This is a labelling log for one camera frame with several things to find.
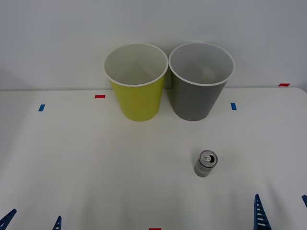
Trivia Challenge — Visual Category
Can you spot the black drink can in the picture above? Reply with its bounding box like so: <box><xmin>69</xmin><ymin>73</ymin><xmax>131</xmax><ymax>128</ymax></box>
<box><xmin>194</xmin><ymin>150</ymin><xmax>218</xmax><ymax>178</ymax></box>

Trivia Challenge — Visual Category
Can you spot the yellow-green plastic bin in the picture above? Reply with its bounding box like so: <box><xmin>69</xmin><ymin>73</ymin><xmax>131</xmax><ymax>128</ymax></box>
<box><xmin>104</xmin><ymin>43</ymin><xmax>168</xmax><ymax>122</ymax></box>

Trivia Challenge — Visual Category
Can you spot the grey plastic bin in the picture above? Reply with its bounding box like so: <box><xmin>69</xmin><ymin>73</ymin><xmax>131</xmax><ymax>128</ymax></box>
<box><xmin>168</xmin><ymin>42</ymin><xmax>235</xmax><ymax>122</ymax></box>

